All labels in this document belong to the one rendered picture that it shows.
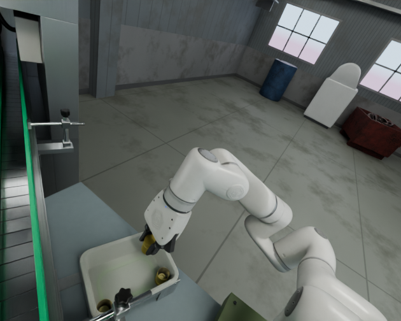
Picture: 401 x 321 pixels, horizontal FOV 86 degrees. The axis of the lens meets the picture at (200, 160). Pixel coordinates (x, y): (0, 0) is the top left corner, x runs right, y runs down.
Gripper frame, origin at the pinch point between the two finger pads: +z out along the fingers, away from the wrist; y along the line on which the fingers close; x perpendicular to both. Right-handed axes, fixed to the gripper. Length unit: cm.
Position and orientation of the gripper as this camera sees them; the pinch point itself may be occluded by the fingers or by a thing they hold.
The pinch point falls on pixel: (150, 241)
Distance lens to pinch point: 60.9
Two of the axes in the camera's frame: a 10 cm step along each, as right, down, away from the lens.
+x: 6.7, 0.8, 7.3
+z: -5.1, 7.7, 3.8
